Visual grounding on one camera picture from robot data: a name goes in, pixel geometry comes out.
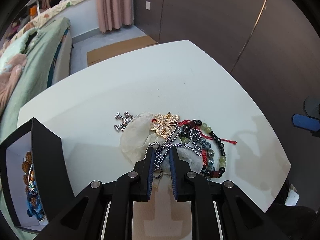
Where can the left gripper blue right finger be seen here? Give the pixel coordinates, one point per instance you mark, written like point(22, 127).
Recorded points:
point(173, 161)

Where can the light green pillow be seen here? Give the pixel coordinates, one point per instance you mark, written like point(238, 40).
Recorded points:
point(18, 45)

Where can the green bed sheet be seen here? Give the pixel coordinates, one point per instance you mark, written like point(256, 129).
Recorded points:
point(40, 53)

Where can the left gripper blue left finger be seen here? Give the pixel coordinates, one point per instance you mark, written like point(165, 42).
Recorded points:
point(149, 170)

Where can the black square jewelry box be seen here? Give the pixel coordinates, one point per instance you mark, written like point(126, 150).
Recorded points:
point(34, 176)

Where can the silver stud earrings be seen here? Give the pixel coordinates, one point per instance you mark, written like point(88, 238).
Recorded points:
point(125, 119)

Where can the white bedside table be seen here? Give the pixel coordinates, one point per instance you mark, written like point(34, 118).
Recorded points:
point(176, 77)

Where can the pink curtain right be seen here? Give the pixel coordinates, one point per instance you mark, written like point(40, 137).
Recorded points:
point(113, 14)

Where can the white wall socket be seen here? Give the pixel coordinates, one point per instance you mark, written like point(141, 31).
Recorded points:
point(148, 5)

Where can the pink duck blanket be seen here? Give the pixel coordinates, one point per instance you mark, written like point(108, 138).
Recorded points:
point(10, 76)

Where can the flattened cardboard sheet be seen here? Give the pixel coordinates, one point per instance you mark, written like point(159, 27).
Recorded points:
point(118, 48)

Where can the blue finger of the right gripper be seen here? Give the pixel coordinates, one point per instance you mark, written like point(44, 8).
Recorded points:
point(305, 122)

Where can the gold butterfly brooch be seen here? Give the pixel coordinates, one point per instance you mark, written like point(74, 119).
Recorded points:
point(164, 124)

